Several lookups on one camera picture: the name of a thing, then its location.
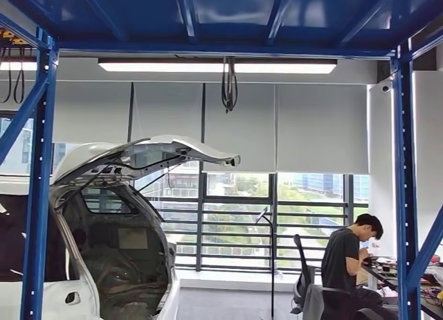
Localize blue metal shelf rack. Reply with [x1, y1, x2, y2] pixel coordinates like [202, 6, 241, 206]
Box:
[0, 0, 443, 320]

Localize grey roller blind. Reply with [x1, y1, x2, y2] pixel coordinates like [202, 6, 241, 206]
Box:
[133, 82, 203, 142]
[278, 84, 369, 175]
[55, 82, 131, 145]
[0, 81, 35, 112]
[205, 84, 276, 173]

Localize white car tailgate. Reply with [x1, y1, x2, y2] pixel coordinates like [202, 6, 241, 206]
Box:
[50, 134, 241, 190]

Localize long ceiling light bar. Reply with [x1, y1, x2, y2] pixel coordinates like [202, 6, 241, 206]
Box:
[0, 60, 38, 72]
[97, 57, 338, 75]

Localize black floor stand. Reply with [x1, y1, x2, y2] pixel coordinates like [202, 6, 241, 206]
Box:
[255, 206, 281, 320]

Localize black office chair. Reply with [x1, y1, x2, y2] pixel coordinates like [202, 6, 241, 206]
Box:
[291, 234, 350, 320]

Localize person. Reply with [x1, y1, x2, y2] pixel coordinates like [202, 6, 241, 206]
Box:
[321, 213, 398, 320]

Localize grey jacket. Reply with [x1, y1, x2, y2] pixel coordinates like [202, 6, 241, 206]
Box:
[303, 283, 325, 320]

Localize black desk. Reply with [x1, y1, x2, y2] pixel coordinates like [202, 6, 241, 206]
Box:
[361, 256, 443, 320]

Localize white car body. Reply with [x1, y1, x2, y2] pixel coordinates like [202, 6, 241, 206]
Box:
[0, 141, 181, 320]

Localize hanging black cable loop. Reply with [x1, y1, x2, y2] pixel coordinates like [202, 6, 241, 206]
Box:
[221, 56, 238, 114]

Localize dark window frame with railing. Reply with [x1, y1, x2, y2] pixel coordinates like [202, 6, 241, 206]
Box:
[133, 172, 369, 273]

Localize hanging black cable loops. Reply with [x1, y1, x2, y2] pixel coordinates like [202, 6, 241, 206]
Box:
[0, 47, 26, 105]

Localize yellow cable trolley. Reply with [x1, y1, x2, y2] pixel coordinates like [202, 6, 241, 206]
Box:
[0, 28, 28, 46]

